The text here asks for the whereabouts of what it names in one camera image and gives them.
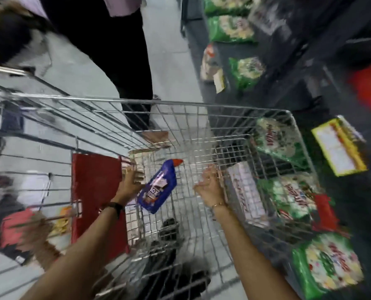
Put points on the red cart seat flap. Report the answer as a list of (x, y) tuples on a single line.
[(94, 190)]

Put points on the yellow and white box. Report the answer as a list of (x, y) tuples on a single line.
[(338, 149)]

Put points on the white and orange packet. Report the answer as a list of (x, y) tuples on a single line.
[(209, 65)]

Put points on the person's right forearm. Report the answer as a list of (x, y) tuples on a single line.
[(251, 256)]

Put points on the person's left forearm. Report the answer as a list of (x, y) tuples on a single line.
[(79, 259)]

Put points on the person's black clothing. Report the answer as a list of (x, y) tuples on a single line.
[(173, 278)]

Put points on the green detergent packet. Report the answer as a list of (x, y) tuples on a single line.
[(293, 196), (248, 73), (277, 142), (230, 29), (329, 265), (226, 4)]

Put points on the person's left hand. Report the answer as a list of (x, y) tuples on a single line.
[(127, 185)]

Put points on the black wrist band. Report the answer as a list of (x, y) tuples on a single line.
[(114, 206)]

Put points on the dark store shelf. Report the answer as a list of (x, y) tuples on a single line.
[(313, 59)]

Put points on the person's left fingers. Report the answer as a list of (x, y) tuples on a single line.
[(134, 178)]

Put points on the yellow packet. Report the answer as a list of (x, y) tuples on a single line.
[(62, 221)]

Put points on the blue bottle with red cap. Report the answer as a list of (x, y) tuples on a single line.
[(158, 189)]

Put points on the person's right fingers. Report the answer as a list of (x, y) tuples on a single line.
[(211, 178)]

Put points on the white carton with red print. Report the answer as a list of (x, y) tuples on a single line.
[(246, 193)]

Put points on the person's right hand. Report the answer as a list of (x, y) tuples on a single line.
[(212, 189)]

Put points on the small red packet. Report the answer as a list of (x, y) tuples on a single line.
[(326, 214)]

